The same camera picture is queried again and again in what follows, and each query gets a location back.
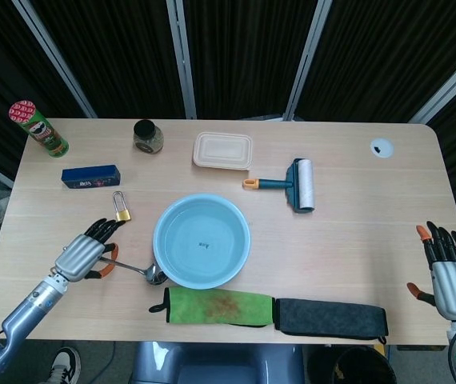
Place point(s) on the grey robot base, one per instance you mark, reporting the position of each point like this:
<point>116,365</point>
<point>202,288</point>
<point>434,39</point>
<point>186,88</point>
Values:
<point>216,364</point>

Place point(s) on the light blue plastic basin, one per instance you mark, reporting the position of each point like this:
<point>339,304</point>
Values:
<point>202,244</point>

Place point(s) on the teal lint roller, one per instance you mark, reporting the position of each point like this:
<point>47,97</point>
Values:
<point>306,184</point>

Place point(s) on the brass padlock long shackle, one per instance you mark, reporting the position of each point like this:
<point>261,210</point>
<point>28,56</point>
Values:
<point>123,216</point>

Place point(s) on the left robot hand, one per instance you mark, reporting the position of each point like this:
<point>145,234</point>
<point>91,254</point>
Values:
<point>80,256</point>

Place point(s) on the green microfiber towel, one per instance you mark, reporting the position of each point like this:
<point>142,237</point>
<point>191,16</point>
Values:
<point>220,306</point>

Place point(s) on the dark blue rectangular box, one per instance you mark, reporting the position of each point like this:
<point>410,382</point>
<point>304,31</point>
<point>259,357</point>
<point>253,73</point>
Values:
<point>91,177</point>

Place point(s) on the beige lidded lunch box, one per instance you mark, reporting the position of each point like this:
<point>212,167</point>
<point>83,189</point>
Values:
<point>222,151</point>

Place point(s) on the black and white sneaker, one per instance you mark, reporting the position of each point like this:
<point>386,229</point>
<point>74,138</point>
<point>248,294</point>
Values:
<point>64,366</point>

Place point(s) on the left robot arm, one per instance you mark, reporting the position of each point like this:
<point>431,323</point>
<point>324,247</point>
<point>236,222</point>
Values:
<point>28,310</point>

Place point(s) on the black trash bin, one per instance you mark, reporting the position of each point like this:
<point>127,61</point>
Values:
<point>352,366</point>

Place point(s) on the glass jar black lid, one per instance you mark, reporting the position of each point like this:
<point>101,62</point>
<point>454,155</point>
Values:
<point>149,138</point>

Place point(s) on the white partition post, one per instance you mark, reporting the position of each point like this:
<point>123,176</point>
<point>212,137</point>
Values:
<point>182,60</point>
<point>308,60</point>
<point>448,92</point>
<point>54,60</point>

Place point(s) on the green Pringles can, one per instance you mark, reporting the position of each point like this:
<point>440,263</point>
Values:
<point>46,136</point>

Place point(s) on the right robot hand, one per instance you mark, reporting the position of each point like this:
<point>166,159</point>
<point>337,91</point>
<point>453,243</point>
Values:
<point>454,280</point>

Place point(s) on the dark grey microfiber towel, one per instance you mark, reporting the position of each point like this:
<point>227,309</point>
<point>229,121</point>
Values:
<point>330,320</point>

